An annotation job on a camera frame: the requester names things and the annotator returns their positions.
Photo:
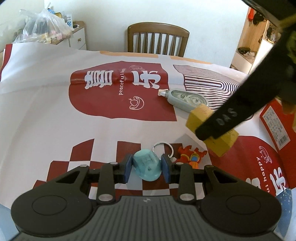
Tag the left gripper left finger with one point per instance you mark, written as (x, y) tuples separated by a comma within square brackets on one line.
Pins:
[(111, 174)]

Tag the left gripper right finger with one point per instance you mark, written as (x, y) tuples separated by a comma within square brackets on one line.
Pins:
[(181, 174)]

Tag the orange red dragon keychain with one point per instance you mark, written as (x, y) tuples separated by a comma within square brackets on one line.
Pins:
[(180, 154)]

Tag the teal whale shaped toy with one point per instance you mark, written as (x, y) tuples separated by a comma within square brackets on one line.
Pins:
[(147, 165)]

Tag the red cardboard box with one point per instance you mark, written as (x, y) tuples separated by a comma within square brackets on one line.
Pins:
[(280, 126)]

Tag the yellow cardboard box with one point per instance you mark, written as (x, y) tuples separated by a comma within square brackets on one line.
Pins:
[(219, 146)]

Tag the grey correction tape dispenser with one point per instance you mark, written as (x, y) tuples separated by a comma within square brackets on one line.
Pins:
[(186, 101)]

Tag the red white printed tablecloth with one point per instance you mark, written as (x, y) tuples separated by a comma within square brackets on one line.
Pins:
[(62, 107)]

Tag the brown wooden chair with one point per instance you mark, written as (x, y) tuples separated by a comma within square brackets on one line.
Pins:
[(157, 38)]

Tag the white drawer cabinet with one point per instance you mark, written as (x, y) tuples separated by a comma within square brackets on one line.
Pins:
[(78, 39)]

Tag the clear plastic bag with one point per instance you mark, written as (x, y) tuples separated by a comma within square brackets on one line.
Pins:
[(43, 27)]

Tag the white wall cabinet unit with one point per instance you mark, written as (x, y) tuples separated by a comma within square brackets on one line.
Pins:
[(257, 38)]

